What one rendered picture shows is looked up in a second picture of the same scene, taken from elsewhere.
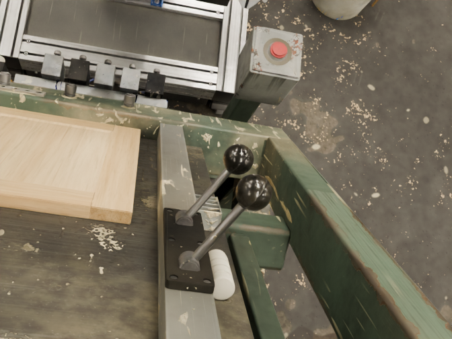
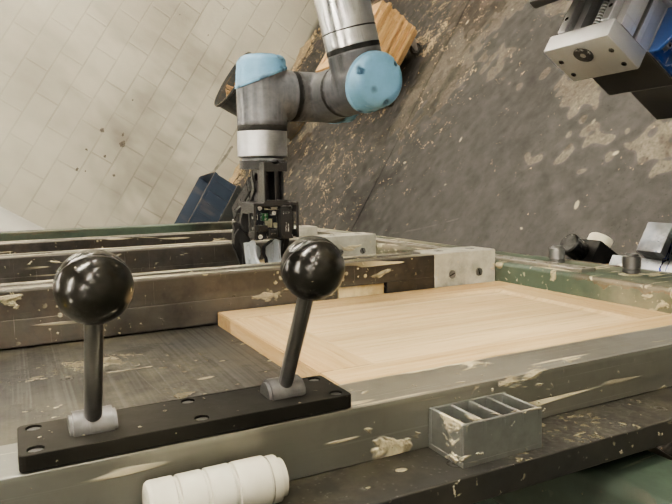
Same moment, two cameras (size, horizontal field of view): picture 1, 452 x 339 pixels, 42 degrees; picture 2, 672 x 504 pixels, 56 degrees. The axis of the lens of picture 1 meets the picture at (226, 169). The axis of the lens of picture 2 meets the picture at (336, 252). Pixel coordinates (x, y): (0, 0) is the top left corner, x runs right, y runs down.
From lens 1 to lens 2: 0.72 m
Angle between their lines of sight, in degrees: 72
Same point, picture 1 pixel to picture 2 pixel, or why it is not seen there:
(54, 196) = (312, 356)
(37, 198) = not seen: hidden behind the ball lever
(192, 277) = (41, 437)
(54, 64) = (656, 235)
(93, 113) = (637, 293)
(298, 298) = not seen: outside the picture
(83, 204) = (316, 369)
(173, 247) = (155, 407)
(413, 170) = not seen: outside the picture
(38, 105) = (570, 284)
